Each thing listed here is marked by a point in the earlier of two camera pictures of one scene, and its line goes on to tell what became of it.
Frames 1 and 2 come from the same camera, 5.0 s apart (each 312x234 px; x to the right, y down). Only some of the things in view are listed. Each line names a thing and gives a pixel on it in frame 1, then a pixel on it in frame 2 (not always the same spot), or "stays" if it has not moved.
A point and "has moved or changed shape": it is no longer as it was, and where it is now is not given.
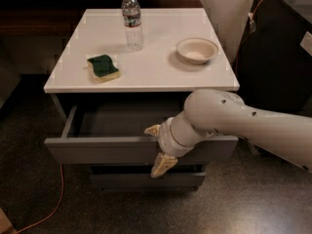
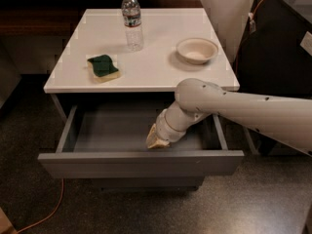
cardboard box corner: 6,225 stays
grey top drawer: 114,135 has moved or changed shape
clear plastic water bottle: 132,19 stays
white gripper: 165,136 -> 165,130
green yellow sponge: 102,68 stays
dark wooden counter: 59,18 stays
